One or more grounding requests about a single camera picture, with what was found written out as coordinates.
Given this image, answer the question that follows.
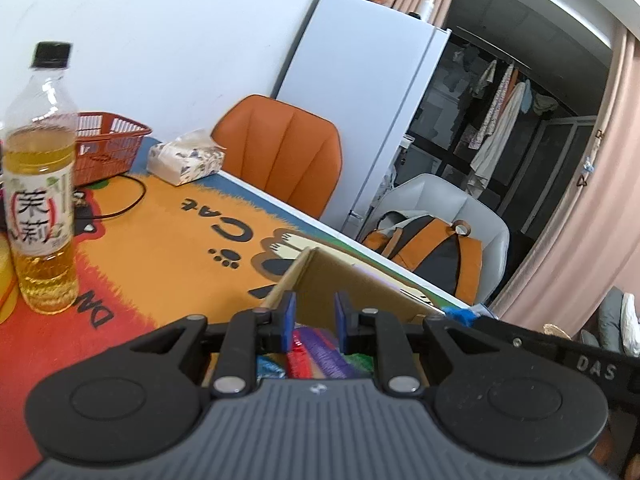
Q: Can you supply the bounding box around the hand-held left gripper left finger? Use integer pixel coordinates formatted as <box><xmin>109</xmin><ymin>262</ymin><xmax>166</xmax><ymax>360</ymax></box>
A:
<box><xmin>137</xmin><ymin>290</ymin><xmax>297</xmax><ymax>396</ymax></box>

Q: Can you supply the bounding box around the white fridge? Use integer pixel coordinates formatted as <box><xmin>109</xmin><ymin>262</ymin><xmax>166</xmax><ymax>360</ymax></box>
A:
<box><xmin>270</xmin><ymin>0</ymin><xmax>451</xmax><ymax>241</ymax></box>

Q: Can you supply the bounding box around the orange and grey backpack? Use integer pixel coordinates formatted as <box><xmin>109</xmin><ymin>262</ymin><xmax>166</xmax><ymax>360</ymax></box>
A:
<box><xmin>362</xmin><ymin>211</ymin><xmax>483</xmax><ymax>306</ymax></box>

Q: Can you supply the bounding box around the patterned tissue box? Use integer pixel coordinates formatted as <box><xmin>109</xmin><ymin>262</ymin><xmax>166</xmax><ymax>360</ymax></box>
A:
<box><xmin>146</xmin><ymin>129</ymin><xmax>226</xmax><ymax>187</ymax></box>

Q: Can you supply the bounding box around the grey chair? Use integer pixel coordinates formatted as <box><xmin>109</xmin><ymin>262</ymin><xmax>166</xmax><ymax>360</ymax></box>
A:
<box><xmin>367</xmin><ymin>173</ymin><xmax>511</xmax><ymax>306</ymax></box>

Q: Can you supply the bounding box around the tea bottle with black cap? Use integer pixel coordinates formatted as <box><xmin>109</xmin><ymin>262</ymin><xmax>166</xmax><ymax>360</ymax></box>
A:
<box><xmin>2</xmin><ymin>41</ymin><xmax>81</xmax><ymax>316</ymax></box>

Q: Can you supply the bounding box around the brown cardboard box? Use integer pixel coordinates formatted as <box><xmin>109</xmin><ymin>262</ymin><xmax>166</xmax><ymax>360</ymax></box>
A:
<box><xmin>260</xmin><ymin>247</ymin><xmax>446</xmax><ymax>378</ymax></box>

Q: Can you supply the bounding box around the grey sofa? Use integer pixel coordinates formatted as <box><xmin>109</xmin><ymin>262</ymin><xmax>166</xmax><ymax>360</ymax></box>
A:
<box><xmin>580</xmin><ymin>285</ymin><xmax>640</xmax><ymax>356</ymax></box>

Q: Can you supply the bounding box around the purple snack packet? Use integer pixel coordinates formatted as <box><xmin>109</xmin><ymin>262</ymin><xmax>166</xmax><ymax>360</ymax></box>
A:
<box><xmin>300</xmin><ymin>327</ymin><xmax>361</xmax><ymax>380</ymax></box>

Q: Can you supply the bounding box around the green snack packet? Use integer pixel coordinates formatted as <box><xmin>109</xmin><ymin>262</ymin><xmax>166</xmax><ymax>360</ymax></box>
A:
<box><xmin>345</xmin><ymin>352</ymin><xmax>377</xmax><ymax>377</ymax></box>

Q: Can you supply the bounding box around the blue snack packet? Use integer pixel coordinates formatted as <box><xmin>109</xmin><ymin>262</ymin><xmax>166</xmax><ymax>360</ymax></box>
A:
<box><xmin>256</xmin><ymin>355</ymin><xmax>287</xmax><ymax>380</ymax></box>

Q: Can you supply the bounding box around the orange chair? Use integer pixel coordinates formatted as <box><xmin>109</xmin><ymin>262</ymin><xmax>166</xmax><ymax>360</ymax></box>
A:
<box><xmin>211</xmin><ymin>94</ymin><xmax>343</xmax><ymax>220</ymax></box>

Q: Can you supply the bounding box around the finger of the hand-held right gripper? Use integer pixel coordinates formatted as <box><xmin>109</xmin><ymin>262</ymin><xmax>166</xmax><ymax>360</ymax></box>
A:
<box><xmin>442</xmin><ymin>306</ymin><xmax>483</xmax><ymax>322</ymax></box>

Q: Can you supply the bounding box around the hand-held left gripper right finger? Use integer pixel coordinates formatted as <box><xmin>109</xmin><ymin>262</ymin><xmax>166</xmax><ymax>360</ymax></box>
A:
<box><xmin>333</xmin><ymin>290</ymin><xmax>499</xmax><ymax>395</ymax></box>

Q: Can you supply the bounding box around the white pillow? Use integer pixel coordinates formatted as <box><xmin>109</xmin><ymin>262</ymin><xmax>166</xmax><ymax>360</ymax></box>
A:
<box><xmin>620</xmin><ymin>292</ymin><xmax>640</xmax><ymax>356</ymax></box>

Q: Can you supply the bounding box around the white hanging garment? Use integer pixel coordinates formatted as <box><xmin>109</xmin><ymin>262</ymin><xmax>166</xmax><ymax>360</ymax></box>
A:
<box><xmin>470</xmin><ymin>80</ymin><xmax>527</xmax><ymax>191</ymax></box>

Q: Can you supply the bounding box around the red snack packet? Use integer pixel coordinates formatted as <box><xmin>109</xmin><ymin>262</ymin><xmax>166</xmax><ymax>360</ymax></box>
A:
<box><xmin>286</xmin><ymin>329</ymin><xmax>313</xmax><ymax>380</ymax></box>

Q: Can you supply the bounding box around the floral hanging garment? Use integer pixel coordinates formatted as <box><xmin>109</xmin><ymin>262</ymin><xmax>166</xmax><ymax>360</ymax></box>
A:
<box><xmin>467</xmin><ymin>60</ymin><xmax>516</xmax><ymax>151</ymax></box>

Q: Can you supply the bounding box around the red plastic basket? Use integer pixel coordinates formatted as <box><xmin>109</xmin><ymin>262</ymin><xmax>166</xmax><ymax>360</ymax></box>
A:
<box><xmin>72</xmin><ymin>111</ymin><xmax>152</xmax><ymax>188</ymax></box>

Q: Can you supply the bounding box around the curtain tie ornament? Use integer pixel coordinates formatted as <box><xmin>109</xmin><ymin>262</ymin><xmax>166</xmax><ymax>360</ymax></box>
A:
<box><xmin>575</xmin><ymin>157</ymin><xmax>596</xmax><ymax>188</ymax></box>

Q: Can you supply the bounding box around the orange cartoon table mat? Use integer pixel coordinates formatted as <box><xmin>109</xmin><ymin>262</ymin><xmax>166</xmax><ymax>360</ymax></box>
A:
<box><xmin>0</xmin><ymin>137</ymin><xmax>471</xmax><ymax>471</ymax></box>

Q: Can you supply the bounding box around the black cable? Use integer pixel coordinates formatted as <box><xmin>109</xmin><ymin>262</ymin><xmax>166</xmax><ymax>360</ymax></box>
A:
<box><xmin>75</xmin><ymin>174</ymin><xmax>147</xmax><ymax>221</ymax></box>

